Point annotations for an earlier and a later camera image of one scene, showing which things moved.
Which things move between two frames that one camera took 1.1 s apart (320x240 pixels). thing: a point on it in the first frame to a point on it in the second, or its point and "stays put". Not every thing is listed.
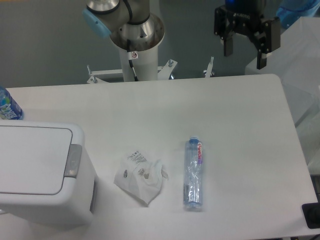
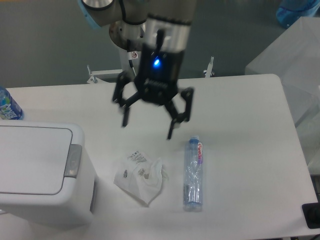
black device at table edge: (311, 212) stays put
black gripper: (245, 17) to (156, 80)
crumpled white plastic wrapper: (140, 177) stays put
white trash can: (45, 176) stays put
